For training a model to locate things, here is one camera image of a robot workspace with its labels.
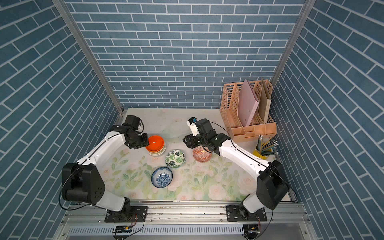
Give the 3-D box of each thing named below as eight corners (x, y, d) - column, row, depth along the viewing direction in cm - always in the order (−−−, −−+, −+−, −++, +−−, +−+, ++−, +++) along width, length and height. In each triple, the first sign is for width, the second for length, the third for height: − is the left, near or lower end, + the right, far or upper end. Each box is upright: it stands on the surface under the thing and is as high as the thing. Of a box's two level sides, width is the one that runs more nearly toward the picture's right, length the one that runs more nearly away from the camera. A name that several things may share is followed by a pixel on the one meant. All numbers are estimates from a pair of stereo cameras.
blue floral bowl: (151, 188, 83) (149, 186, 80) (155, 169, 90) (153, 166, 87) (171, 188, 83) (170, 186, 80) (174, 169, 90) (173, 166, 87)
